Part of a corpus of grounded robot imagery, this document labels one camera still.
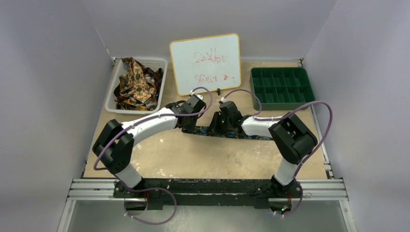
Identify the blue floral necktie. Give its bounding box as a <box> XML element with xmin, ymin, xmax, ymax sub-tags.
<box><xmin>181</xmin><ymin>126</ymin><xmax>273</xmax><ymax>141</ymax></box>

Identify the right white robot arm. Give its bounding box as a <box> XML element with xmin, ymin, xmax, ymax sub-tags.
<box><xmin>207</xmin><ymin>101</ymin><xmax>318</xmax><ymax>197</ymax></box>

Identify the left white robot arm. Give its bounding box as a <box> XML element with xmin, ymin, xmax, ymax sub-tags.
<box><xmin>92</xmin><ymin>94</ymin><xmax>206</xmax><ymax>198</ymax></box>

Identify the small whiteboard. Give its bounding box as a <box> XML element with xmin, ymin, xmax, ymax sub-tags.
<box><xmin>169</xmin><ymin>33</ymin><xmax>242</xmax><ymax>96</ymax></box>

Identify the green compartment tray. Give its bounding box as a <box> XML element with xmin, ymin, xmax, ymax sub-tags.
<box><xmin>249</xmin><ymin>67</ymin><xmax>316</xmax><ymax>111</ymax></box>

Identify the white plastic basket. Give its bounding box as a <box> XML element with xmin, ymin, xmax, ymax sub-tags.
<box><xmin>105</xmin><ymin>57</ymin><xmax>168</xmax><ymax>115</ymax></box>

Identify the orange patterned necktie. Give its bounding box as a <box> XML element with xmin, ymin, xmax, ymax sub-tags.
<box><xmin>119</xmin><ymin>58</ymin><xmax>156</xmax><ymax>104</ymax></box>

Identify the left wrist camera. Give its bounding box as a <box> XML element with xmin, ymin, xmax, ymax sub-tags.
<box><xmin>190</xmin><ymin>92</ymin><xmax>204</xmax><ymax>101</ymax></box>

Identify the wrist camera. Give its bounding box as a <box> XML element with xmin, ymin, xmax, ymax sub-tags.
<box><xmin>190</xmin><ymin>92</ymin><xmax>204</xmax><ymax>101</ymax></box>
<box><xmin>219</xmin><ymin>98</ymin><xmax>229</xmax><ymax>114</ymax></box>

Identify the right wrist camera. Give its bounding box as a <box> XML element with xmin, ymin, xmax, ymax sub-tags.
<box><xmin>219</xmin><ymin>98</ymin><xmax>229</xmax><ymax>114</ymax></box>

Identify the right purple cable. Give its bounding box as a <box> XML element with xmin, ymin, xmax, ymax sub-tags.
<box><xmin>219</xmin><ymin>89</ymin><xmax>334</xmax><ymax>218</ymax></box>

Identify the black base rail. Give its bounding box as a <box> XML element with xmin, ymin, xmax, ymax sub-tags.
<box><xmin>113</xmin><ymin>178</ymin><xmax>303</xmax><ymax>211</ymax></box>

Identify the aluminium frame rail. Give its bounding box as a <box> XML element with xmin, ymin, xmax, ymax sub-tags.
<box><xmin>67</xmin><ymin>178</ymin><xmax>348</xmax><ymax>201</ymax></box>

